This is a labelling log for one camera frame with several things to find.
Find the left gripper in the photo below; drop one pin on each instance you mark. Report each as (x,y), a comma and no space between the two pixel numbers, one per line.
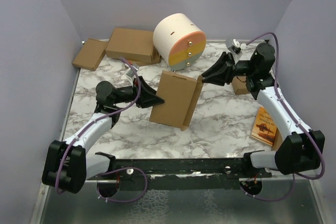
(148,96)

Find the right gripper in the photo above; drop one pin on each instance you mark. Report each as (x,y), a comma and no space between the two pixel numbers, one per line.
(226,60)

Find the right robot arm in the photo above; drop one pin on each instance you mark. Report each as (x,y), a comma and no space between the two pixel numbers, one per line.
(302,147)

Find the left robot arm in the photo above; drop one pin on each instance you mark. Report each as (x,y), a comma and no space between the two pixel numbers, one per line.
(66,166)

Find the small folded cardboard box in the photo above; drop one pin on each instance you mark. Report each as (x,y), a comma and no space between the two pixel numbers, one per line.
(239,85)

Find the cardboard box under large box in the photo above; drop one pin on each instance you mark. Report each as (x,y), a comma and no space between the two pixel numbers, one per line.
(156,60)

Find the large folded cardboard box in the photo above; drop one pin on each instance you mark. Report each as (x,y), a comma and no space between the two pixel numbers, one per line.
(131,44)

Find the cardboard box under book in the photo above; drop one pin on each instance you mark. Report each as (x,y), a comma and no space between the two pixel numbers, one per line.
(277,141)

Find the round cream drawer cabinet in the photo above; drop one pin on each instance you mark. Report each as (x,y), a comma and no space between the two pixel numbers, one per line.
(179,41)

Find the orange paperback book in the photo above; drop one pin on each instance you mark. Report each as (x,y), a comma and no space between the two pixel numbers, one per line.
(264,128)

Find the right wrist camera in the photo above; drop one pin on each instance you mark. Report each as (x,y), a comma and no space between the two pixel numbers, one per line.
(235,47)

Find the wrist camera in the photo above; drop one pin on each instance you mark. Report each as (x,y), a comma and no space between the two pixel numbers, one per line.
(235,47)
(133,68)

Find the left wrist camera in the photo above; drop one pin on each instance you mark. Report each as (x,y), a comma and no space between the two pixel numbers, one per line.
(133,68)

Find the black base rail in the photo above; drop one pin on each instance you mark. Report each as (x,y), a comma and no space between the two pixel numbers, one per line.
(180,174)

